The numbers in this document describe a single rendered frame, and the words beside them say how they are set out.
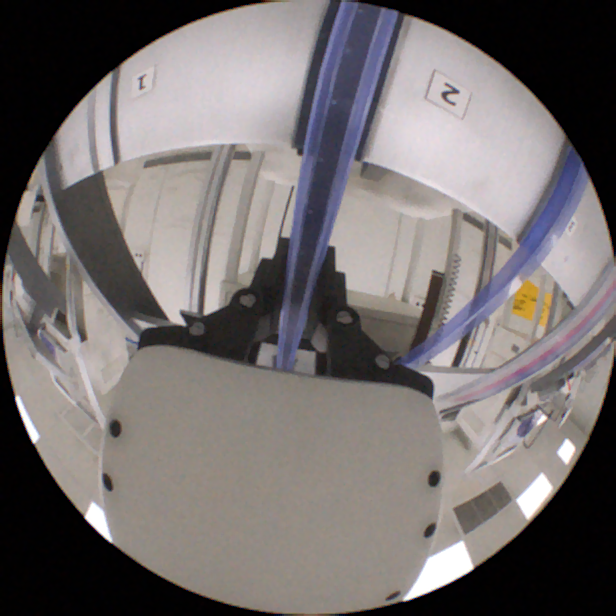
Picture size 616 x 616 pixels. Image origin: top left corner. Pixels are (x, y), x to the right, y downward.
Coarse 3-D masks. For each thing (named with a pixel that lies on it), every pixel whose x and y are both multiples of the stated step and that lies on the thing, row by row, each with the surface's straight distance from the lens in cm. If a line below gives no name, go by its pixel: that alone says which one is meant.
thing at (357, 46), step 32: (352, 32) 7; (384, 32) 7; (352, 64) 6; (320, 96) 6; (352, 96) 6; (320, 128) 6; (352, 128) 6; (320, 160) 6; (352, 160) 6; (320, 192) 7; (320, 224) 7; (288, 256) 9; (320, 256) 8; (288, 288) 10; (288, 320) 12; (288, 352) 17
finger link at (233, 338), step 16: (240, 304) 8; (256, 304) 8; (224, 320) 7; (240, 320) 7; (256, 320) 7; (224, 336) 7; (240, 336) 7; (208, 352) 7; (224, 352) 7; (240, 352) 7; (256, 352) 9
